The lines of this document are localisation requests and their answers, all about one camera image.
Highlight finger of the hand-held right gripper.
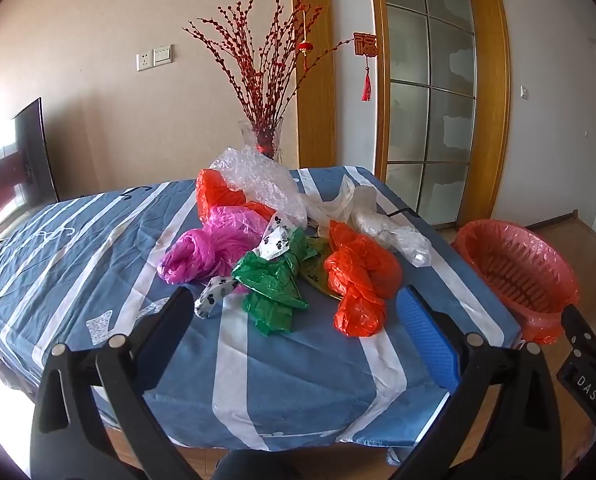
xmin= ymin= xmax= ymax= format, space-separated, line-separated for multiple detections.
xmin=560 ymin=304 xmax=596 ymax=357

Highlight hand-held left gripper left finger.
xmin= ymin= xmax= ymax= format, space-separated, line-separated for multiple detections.
xmin=30 ymin=285 xmax=214 ymax=480

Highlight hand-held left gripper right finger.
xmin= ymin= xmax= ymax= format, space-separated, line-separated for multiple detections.
xmin=397 ymin=286 xmax=571 ymax=480

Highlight orange plastic bag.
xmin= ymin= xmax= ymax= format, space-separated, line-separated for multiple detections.
xmin=195 ymin=169 xmax=279 ymax=223
xmin=323 ymin=220 xmax=403 ymax=338

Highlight pink plastic bag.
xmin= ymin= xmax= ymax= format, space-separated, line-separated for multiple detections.
xmin=158 ymin=206 xmax=279 ymax=283

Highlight red lined trash basket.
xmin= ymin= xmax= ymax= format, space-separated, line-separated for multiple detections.
xmin=450 ymin=219 xmax=581 ymax=346

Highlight yellow green plastic bag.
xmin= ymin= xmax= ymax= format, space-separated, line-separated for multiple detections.
xmin=300 ymin=237 xmax=346 ymax=301

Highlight clear plastic bag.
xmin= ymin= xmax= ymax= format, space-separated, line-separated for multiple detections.
xmin=353 ymin=210 xmax=434 ymax=268

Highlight blue striped tablecloth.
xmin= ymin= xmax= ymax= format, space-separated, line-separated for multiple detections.
xmin=0 ymin=164 xmax=524 ymax=453

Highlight white paw print bag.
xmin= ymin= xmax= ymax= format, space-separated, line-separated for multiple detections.
xmin=194 ymin=212 xmax=304 ymax=320

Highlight clear glass vase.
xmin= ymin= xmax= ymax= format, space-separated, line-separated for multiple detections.
xmin=237 ymin=117 xmax=285 ymax=165

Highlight black television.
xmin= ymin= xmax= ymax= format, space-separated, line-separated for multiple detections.
xmin=0 ymin=97 xmax=61 ymax=241

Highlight frosted glass sliding door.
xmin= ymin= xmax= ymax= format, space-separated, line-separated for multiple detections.
xmin=368 ymin=0 xmax=511 ymax=231
xmin=385 ymin=0 xmax=479 ymax=226

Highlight red berry branches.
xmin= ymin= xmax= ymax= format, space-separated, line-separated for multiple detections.
xmin=183 ymin=0 xmax=364 ymax=158

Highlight red knot tassel ornament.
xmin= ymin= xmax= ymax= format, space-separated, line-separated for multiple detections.
xmin=353 ymin=32 xmax=379 ymax=102

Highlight small red lantern ornament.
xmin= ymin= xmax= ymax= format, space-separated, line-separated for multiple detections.
xmin=298 ymin=7 xmax=314 ymax=71

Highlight wooden wall trim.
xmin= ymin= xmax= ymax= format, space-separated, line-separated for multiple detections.
xmin=290 ymin=0 xmax=336 ymax=168

